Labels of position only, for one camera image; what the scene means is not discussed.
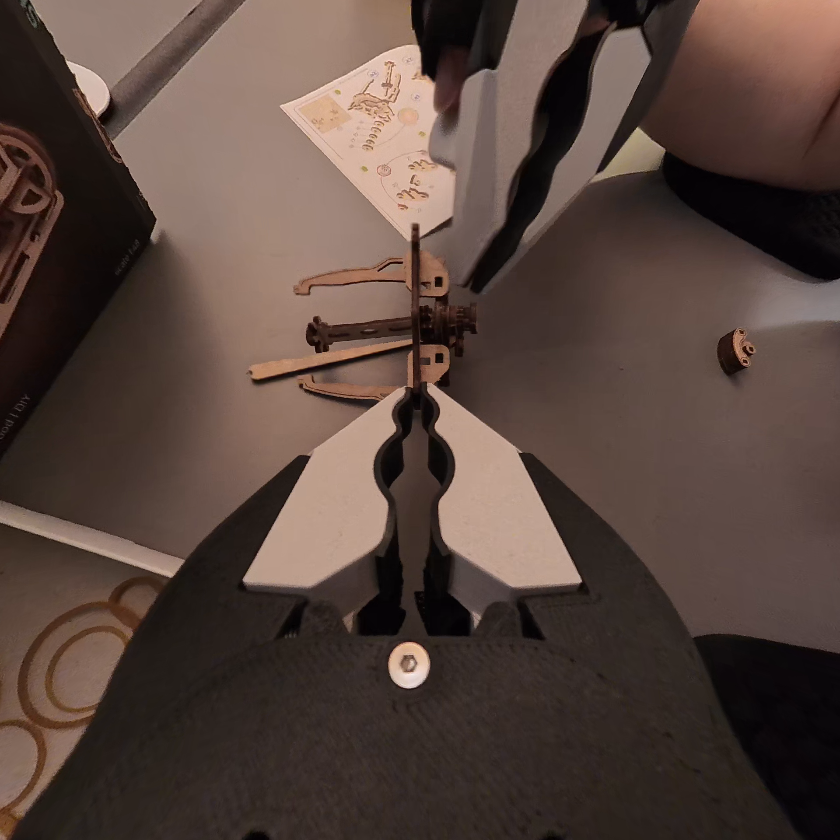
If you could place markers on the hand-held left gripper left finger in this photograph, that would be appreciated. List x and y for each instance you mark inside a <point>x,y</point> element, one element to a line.
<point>315,525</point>

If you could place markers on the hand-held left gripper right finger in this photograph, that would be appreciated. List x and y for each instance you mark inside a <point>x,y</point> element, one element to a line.
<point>505,525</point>

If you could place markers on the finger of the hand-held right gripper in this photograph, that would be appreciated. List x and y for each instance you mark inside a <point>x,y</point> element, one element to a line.
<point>499,131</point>
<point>604,118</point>

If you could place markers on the wooden gear model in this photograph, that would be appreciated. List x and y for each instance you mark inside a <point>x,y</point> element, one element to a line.
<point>434,359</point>

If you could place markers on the person's right forearm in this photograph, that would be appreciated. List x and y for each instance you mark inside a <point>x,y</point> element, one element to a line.
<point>754,98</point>

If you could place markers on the black model kit box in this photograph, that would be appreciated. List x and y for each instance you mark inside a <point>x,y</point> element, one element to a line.
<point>65,275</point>

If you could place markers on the person's right hand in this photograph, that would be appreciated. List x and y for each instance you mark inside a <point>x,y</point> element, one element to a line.
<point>449,85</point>

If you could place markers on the printed instruction sheet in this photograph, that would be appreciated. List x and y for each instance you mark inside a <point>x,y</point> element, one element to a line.
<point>341,111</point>

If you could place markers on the flat wooden stick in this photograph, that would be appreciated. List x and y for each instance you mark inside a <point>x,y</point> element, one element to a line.
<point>308,364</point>

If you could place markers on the small wooden gear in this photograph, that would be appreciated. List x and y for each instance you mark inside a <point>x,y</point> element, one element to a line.
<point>318,333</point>

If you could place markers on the long wooden lever part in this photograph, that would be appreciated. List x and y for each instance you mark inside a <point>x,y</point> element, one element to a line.
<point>354,277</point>

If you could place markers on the white cardboard box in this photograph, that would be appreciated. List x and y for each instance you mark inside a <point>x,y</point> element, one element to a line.
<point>65,544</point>

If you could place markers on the curved wooden part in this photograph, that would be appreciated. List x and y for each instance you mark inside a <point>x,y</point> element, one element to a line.
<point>732,351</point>

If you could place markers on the pile of rubber bands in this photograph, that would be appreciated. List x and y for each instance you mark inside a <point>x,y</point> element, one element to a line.
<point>39,656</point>

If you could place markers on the white rounded base plate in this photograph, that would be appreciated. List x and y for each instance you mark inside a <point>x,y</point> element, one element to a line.
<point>92,85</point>

